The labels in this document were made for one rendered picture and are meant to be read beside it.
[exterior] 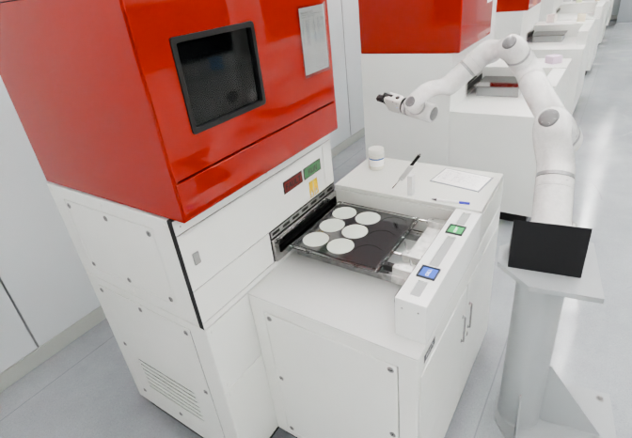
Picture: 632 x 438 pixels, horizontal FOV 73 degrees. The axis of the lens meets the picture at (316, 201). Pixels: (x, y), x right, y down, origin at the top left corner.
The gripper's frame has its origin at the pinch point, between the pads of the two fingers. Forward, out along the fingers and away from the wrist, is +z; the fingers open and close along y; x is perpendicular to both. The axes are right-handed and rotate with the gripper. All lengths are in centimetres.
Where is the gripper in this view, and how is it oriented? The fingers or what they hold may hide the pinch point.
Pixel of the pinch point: (380, 98)
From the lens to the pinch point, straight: 221.4
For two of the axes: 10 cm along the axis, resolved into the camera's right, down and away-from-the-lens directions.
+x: 5.9, -8.0, 1.4
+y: 4.5, 4.7, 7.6
